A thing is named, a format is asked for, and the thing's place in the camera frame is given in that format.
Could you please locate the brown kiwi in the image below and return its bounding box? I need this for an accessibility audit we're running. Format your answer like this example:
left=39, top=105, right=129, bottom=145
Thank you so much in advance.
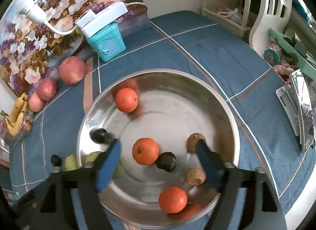
left=186, top=133, right=206, bottom=153
left=185, top=168, right=206, bottom=186

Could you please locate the green pear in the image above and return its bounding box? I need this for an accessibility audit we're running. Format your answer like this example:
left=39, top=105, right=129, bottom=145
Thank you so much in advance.
left=85, top=151, right=125, bottom=180
left=64, top=154, right=78, bottom=171

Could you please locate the dark plum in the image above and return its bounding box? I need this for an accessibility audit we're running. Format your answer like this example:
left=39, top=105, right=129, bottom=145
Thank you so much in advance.
left=155, top=152, right=176, bottom=172
left=89, top=128, right=113, bottom=144
left=50, top=154, right=62, bottom=167

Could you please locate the large orange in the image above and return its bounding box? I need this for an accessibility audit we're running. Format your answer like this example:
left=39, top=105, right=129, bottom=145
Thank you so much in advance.
left=132, top=138, right=160, bottom=166

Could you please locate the small orange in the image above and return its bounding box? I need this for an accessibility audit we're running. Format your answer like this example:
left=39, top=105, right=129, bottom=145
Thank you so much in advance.
left=158, top=187, right=187, bottom=214

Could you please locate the orange with green stem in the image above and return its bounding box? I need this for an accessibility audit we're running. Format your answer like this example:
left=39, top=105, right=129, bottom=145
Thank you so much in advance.
left=115, top=88, right=139, bottom=113

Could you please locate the green pear on cloth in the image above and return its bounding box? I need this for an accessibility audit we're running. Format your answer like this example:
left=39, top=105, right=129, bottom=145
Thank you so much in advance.
left=64, top=154, right=78, bottom=171

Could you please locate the steel bowl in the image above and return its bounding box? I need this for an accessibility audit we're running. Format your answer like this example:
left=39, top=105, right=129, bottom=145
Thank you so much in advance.
left=77, top=69, right=240, bottom=229

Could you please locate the pale pink apple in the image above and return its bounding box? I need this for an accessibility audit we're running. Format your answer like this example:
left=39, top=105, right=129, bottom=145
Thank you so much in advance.
left=28, top=91, right=45, bottom=113

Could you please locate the red apple middle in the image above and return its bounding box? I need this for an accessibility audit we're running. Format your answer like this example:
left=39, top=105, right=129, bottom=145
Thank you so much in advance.
left=37, top=77, right=58, bottom=101

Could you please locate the red apple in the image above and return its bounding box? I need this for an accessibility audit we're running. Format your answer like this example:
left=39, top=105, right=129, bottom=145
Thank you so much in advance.
left=59, top=56, right=87, bottom=86
left=37, top=77, right=58, bottom=101

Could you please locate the red apple right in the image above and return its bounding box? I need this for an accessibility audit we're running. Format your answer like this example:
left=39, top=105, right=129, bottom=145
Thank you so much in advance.
left=59, top=56, right=87, bottom=86

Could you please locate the banana bunch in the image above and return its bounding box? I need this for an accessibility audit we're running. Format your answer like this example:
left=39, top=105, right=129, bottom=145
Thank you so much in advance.
left=1, top=92, right=28, bottom=136

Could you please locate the teal plastic box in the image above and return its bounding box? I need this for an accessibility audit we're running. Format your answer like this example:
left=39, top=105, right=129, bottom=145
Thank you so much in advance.
left=87, top=22, right=126, bottom=62

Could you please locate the blue plaid tablecloth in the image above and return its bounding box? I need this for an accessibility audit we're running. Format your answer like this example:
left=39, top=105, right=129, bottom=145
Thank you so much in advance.
left=8, top=9, right=316, bottom=230

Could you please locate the flower painting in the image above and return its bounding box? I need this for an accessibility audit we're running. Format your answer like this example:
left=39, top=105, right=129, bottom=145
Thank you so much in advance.
left=1, top=0, right=150, bottom=96

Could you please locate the white chair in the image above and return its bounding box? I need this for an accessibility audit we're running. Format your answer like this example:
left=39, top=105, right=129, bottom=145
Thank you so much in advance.
left=249, top=0, right=292, bottom=57

